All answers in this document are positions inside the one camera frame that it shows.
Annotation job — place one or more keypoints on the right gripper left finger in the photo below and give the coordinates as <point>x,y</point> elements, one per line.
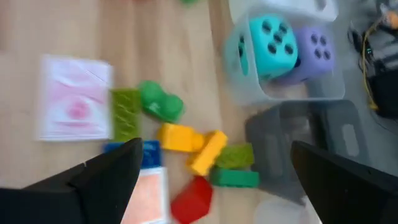
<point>77,193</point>

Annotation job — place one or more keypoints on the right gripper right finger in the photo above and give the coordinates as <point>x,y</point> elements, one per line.
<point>351,193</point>

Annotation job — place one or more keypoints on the blue toy brick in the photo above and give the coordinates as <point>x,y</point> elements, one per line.
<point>151,154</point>

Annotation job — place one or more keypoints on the pink white card pack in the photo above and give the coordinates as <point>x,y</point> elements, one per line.
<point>74,99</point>

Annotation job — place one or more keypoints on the red wedge block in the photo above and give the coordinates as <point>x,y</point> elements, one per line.
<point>191,200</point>

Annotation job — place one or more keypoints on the yellow single-stud block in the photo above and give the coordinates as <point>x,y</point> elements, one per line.
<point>178,138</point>

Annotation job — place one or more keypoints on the dark green toy brick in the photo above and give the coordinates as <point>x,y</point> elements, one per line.
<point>234,178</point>

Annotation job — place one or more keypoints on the green two-stud block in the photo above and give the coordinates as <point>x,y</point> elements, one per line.
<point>161,102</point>

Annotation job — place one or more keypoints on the yellow toy brick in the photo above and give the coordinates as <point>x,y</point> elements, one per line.
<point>208,152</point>

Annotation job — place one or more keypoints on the purple foam die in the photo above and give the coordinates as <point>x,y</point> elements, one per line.
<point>317,53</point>

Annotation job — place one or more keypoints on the teal foam die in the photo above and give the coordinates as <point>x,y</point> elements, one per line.
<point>273,46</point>

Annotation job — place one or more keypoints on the lime green toy brick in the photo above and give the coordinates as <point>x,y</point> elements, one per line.
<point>236,155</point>
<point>126,115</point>

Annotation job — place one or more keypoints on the dark grey plastic bin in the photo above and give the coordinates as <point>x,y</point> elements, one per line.
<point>280,133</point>

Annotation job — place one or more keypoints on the clear plastic bin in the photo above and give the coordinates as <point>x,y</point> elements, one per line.
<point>245,90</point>

